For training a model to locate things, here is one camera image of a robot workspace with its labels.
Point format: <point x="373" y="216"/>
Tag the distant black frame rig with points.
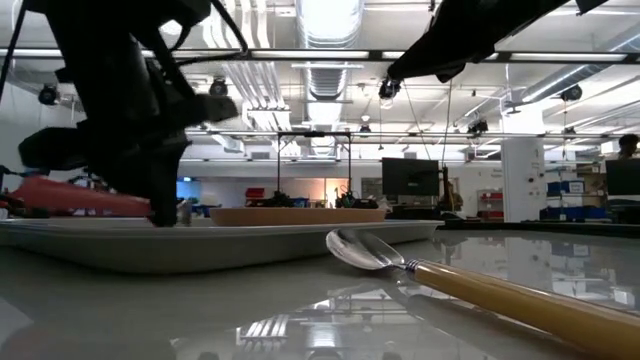
<point x="314" y="134"/>

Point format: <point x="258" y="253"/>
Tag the black overhead light bar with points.
<point x="375" y="55"/>

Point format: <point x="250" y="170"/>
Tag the grey plastic tray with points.
<point x="200" y="245"/>

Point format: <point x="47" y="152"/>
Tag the black ceiling spotlight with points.
<point x="571" y="93"/>
<point x="48" y="95"/>
<point x="388" y="89"/>
<point x="478" y="126"/>
<point x="218" y="88"/>

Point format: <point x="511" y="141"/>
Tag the red storage bin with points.
<point x="255" y="193"/>

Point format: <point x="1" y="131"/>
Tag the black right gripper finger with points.
<point x="422" y="50"/>
<point x="422" y="67"/>

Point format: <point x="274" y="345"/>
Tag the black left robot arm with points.
<point x="100" y="12"/>

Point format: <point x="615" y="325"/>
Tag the blue storage bin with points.
<point x="565" y="187"/>
<point x="575" y="213"/>

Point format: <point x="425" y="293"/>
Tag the orange round plate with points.
<point x="300" y="216"/>

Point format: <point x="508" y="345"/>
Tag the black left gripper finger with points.
<point x="167" y="175"/>
<point x="125" y="170"/>

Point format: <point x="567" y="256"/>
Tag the silver ceiling air duct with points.
<point x="327" y="80"/>

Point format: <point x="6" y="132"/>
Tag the shelf with red bins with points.
<point x="491" y="205"/>

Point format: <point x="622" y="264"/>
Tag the person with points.
<point x="629" y="142"/>

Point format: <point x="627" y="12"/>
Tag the black aluminium table frame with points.
<point x="550" y="228"/>

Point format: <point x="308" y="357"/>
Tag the black computer monitor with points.
<point x="622" y="177"/>
<point x="410" y="177"/>

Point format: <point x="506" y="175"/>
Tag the white square pillar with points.
<point x="522" y="175"/>

